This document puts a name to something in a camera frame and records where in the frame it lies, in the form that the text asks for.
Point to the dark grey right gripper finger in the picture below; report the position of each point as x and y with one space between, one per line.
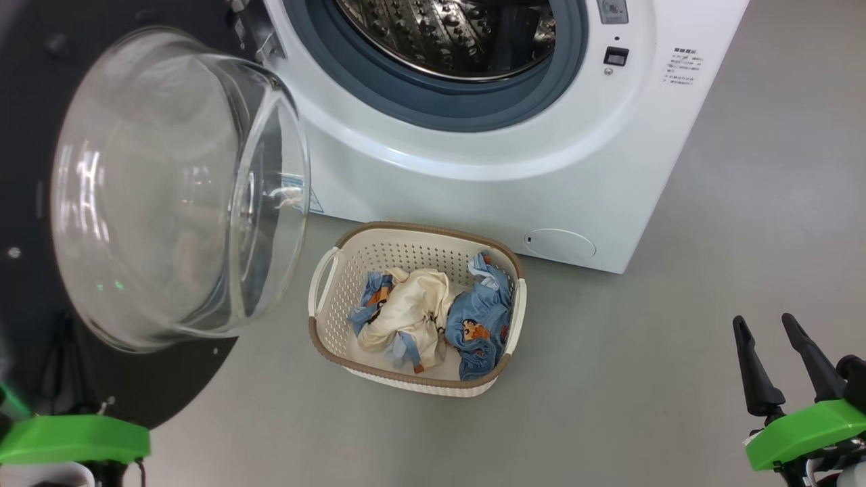
759 385
815 365

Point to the cream garment with blue trim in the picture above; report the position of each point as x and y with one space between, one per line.
406 304

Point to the blue energy label sticker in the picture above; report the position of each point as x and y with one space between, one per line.
312 201

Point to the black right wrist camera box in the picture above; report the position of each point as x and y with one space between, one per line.
854 382

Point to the cream perforated laundry basket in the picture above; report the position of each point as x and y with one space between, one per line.
406 250

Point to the black door latch socket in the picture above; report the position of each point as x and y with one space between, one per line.
616 56

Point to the white front-load washing machine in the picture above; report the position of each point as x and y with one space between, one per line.
473 196

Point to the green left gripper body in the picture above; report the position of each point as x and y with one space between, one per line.
74 439

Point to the metal door hinge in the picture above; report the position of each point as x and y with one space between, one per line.
270 49

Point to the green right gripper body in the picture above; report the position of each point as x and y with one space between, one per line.
805 433

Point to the round drain filter cover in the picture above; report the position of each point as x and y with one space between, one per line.
560 244

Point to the blue cartoon print garment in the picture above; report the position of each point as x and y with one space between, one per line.
480 318

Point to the black round glass washer door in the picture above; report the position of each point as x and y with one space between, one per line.
169 379

